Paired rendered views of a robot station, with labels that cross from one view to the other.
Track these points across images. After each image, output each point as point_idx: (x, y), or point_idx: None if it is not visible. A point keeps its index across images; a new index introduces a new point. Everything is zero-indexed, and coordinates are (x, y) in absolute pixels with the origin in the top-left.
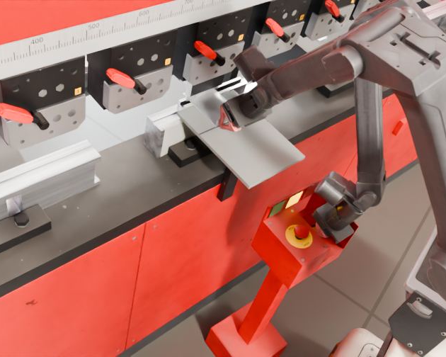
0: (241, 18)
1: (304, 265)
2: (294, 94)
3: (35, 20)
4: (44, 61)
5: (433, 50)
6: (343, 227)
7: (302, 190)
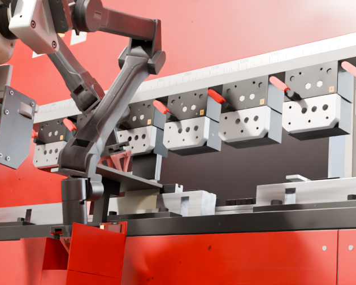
0: (147, 106)
1: (21, 238)
2: (60, 74)
3: (55, 94)
4: (53, 116)
5: None
6: (63, 216)
7: (104, 223)
